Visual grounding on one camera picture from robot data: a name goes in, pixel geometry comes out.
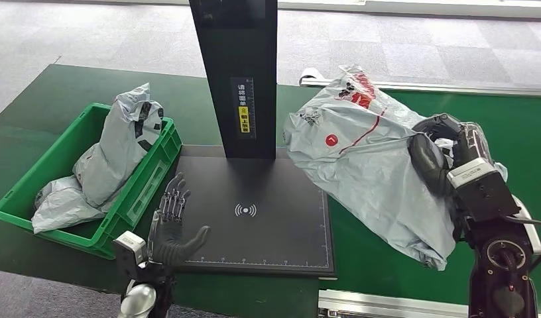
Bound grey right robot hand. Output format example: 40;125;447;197
407;113;495;197

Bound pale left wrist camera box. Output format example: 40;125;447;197
113;231;148;282

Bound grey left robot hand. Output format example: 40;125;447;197
148;172;211;268

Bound black scanner platform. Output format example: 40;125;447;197
162;144;337;280

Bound grey package with red print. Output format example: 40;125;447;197
282;64;509;272

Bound black scanner column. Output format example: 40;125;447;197
188;0;279;160

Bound green plastic crate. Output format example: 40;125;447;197
0;102;184;261

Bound wide silver conveyor rail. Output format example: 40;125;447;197
317;289;474;318

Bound thin silver conveyor rail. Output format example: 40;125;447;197
298;67;541;98

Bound grey package with black print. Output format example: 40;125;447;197
72;83;165;209

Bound yellow and black column label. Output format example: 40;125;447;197
229;76;257;141

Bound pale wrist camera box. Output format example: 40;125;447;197
113;231;148;282
446;157;520;223

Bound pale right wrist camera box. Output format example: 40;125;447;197
446;157;520;223

